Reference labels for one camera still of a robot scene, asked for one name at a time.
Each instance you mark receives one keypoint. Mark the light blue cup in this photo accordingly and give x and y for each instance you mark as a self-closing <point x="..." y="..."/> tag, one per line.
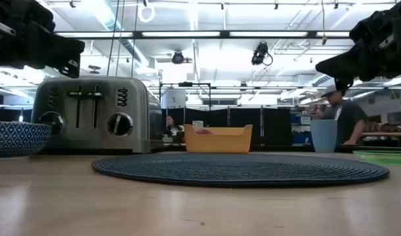
<point x="324" y="136"/>

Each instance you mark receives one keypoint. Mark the stainless steel four-slot toaster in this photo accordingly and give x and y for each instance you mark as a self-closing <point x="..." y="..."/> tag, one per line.
<point x="98" y="131"/>

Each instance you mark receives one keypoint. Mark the round dark woven placemat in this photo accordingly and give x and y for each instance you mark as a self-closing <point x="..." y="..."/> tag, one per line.
<point x="239" y="168"/>

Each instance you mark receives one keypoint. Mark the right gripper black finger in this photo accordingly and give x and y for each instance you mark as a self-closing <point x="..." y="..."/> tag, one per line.
<point x="343" y="69"/>

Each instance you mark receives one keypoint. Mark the wooden desk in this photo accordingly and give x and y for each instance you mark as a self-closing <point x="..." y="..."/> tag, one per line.
<point x="387" y="134"/>

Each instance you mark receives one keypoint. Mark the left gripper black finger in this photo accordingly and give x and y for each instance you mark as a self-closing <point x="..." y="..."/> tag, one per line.
<point x="69" y="55"/>

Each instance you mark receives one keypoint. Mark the green transparent glass plate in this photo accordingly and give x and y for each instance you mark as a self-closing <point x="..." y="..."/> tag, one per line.
<point x="387" y="157"/>

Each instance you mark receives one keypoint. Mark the yellow plastic bin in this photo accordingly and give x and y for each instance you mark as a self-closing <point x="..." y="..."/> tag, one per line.
<point x="220" y="142"/>

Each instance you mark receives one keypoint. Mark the blue patterned ceramic bowl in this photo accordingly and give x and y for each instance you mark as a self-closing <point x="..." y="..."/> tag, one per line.
<point x="16" y="139"/>

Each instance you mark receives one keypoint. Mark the person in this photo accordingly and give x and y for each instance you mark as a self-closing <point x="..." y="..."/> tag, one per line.
<point x="349" y="118"/>
<point x="170" y="123"/>

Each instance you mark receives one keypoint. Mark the round black ceiling camera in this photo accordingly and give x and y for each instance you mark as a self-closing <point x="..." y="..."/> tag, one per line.
<point x="178" y="57"/>

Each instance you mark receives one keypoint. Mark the black aluminium rig frame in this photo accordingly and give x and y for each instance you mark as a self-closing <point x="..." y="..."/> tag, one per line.
<point x="224" y="33"/>

